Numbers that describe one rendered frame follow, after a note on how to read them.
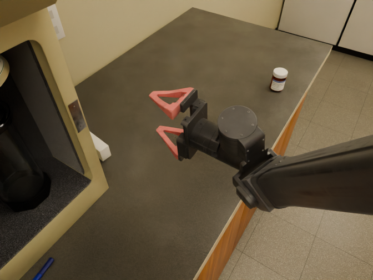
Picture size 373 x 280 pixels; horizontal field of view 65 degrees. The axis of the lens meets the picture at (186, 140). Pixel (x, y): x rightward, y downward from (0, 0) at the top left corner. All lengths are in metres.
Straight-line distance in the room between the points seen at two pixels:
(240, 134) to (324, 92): 2.43
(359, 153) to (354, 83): 2.83
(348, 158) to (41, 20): 0.43
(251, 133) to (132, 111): 0.61
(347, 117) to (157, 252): 2.18
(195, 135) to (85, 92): 0.65
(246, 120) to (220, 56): 0.82
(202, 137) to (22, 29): 0.31
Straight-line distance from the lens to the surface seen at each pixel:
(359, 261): 1.92
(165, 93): 0.53
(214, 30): 1.42
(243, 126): 0.42
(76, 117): 0.59
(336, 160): 0.26
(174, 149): 0.58
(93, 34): 1.18
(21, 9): 0.43
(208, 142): 0.50
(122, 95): 1.05
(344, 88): 2.95
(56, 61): 0.53
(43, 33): 0.51
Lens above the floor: 1.58
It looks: 47 degrees down
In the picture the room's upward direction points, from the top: straight up
